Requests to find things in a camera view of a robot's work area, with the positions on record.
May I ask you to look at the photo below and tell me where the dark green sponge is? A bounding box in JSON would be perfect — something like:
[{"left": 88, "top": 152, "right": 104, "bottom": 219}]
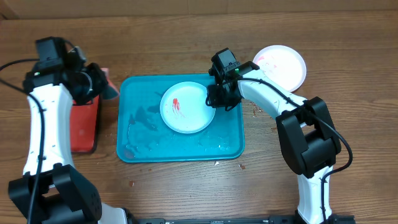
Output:
[{"left": 101, "top": 83, "right": 119, "bottom": 100}]

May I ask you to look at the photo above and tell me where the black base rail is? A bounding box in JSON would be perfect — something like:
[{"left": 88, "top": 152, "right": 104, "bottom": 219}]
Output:
[{"left": 124, "top": 214, "right": 356, "bottom": 224}]

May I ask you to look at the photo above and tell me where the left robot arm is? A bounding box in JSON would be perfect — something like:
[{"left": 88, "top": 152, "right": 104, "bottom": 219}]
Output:
[{"left": 8, "top": 37, "right": 135, "bottom": 223}]

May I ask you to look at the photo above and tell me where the light blue plate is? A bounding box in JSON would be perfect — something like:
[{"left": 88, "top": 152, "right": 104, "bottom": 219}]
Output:
[{"left": 160, "top": 82, "right": 216, "bottom": 134}]

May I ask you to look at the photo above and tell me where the teal plastic tray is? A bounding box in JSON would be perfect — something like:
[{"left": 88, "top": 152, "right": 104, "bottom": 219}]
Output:
[{"left": 116, "top": 74, "right": 245, "bottom": 163}]

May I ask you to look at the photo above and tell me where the white plate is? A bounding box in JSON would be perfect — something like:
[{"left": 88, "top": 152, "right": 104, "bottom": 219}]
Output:
[{"left": 253, "top": 45, "right": 307, "bottom": 92}]

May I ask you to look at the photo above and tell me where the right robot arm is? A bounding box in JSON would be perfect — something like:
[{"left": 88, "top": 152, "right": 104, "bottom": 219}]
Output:
[{"left": 206, "top": 49, "right": 341, "bottom": 223}]

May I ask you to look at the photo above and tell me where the dark red tray with water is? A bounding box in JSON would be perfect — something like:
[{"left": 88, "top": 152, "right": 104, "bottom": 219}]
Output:
[{"left": 70, "top": 68, "right": 109, "bottom": 154}]

